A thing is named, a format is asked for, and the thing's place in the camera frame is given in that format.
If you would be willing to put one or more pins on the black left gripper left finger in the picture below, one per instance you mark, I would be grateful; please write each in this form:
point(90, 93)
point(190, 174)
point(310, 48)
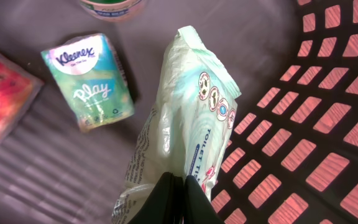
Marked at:
point(164, 205)

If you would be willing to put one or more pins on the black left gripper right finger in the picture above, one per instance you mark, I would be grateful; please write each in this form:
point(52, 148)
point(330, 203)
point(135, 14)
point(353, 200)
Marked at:
point(197, 207)

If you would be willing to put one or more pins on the green toilet tissue wipes pack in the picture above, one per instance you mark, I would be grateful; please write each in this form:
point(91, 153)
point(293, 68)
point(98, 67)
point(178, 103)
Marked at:
point(189, 124)

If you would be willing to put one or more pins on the teal Kleenex tissue pack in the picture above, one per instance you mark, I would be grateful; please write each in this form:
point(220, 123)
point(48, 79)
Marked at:
point(91, 79)

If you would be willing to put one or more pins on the orange red tissue pack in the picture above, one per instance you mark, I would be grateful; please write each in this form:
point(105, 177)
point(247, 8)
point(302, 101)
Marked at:
point(18, 89)

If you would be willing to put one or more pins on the grey plastic shopping basket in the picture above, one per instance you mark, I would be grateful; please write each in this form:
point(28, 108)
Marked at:
point(293, 153)

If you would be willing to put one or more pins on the green cap white bottle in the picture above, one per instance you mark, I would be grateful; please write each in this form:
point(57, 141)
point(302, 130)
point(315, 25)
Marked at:
point(113, 11)

